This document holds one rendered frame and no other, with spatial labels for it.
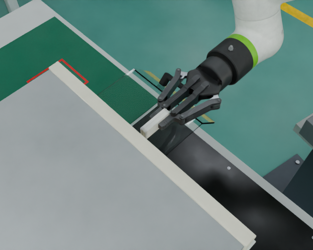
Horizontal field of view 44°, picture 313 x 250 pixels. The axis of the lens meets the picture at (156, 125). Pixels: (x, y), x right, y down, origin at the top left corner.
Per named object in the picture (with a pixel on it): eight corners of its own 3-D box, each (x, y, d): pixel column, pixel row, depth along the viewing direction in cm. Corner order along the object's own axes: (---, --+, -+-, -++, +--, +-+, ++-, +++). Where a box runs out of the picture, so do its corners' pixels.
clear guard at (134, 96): (149, 72, 107) (149, 57, 102) (214, 122, 98) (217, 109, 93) (54, 142, 95) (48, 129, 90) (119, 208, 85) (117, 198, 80)
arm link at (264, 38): (293, 49, 93) (256, 39, 100) (293, 1, 84) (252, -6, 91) (258, 82, 87) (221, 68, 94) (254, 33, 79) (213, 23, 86)
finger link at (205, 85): (203, 90, 84) (208, 94, 84) (169, 121, 80) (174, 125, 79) (205, 79, 81) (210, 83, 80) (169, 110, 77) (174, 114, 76)
